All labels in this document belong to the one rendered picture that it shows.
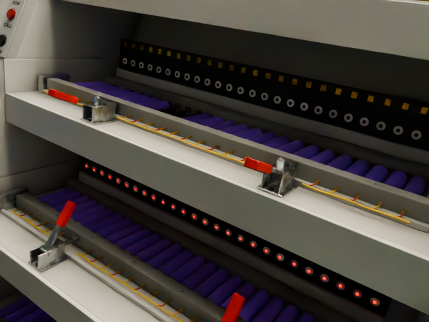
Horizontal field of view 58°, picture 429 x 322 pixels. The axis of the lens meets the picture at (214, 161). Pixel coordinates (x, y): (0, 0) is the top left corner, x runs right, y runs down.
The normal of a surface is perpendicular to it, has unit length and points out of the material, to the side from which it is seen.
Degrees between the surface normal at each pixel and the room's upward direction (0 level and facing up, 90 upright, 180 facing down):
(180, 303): 112
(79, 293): 22
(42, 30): 90
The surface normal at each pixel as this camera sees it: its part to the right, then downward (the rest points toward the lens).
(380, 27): -0.55, 0.21
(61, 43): 0.82, 0.30
